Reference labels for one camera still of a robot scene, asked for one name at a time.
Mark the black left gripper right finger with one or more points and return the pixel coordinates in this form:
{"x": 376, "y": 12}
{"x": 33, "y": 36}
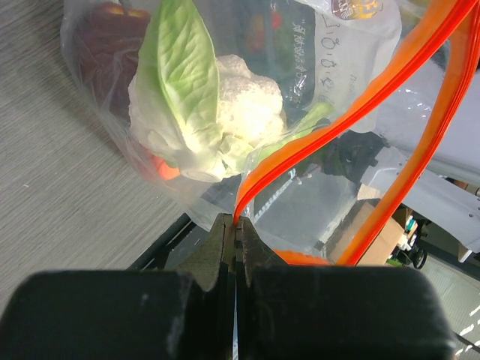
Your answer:
{"x": 334, "y": 312}

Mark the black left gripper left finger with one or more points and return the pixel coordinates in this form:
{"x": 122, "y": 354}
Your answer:
{"x": 186, "y": 313}

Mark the clear orange-zip plastic bag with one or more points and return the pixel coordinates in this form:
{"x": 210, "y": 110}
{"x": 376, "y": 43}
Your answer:
{"x": 375, "y": 62}

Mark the white cauliflower with leaves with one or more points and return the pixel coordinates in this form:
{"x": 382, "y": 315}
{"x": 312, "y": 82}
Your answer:
{"x": 205, "y": 114}

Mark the orange peach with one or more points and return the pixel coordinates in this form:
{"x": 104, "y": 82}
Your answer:
{"x": 100, "y": 42}

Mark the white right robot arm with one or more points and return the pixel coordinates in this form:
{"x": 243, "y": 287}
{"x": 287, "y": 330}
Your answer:
{"x": 449, "y": 206}

